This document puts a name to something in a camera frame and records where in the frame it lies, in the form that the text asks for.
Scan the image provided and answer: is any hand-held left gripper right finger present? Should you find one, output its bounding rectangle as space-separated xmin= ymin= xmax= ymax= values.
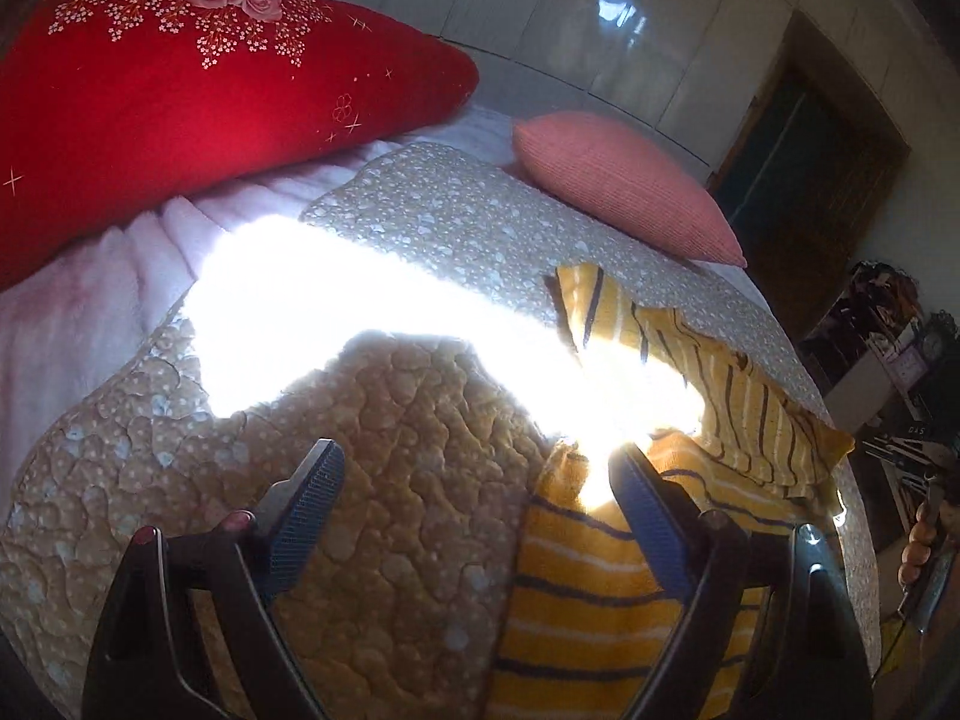
xmin=606 ymin=444 xmax=875 ymax=720

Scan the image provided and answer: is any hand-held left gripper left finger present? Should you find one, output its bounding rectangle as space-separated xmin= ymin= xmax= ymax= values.
xmin=81 ymin=439 xmax=347 ymax=720

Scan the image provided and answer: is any yellow striped knit sweater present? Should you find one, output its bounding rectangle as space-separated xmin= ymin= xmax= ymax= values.
xmin=486 ymin=262 xmax=856 ymax=720

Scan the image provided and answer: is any beige quilted heart-print blanket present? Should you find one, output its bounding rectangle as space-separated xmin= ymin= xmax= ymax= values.
xmin=0 ymin=141 xmax=882 ymax=720

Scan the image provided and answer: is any white desk shelf unit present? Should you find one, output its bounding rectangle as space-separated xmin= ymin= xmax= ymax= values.
xmin=821 ymin=349 xmax=960 ymax=638

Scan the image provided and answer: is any cluttered shoe rack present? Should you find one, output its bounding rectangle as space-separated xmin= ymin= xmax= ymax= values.
xmin=799 ymin=261 xmax=927 ymax=391

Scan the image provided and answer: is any white bed sheet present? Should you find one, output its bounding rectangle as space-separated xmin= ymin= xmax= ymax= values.
xmin=0 ymin=101 xmax=526 ymax=496

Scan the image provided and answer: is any black ornate table clock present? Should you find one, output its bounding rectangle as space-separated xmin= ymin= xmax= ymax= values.
xmin=921 ymin=311 xmax=960 ymax=395

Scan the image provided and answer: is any pink ribbed pillow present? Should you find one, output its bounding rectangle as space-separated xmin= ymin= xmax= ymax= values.
xmin=512 ymin=111 xmax=749 ymax=269

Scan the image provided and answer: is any brown wooden door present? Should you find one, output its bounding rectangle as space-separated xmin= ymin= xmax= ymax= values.
xmin=709 ymin=15 xmax=912 ymax=338

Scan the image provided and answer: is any red floral pillow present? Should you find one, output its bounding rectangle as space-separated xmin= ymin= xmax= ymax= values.
xmin=0 ymin=0 xmax=481 ymax=293

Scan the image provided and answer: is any glossy white wardrobe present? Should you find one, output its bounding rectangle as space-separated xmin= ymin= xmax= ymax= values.
xmin=285 ymin=0 xmax=815 ymax=173

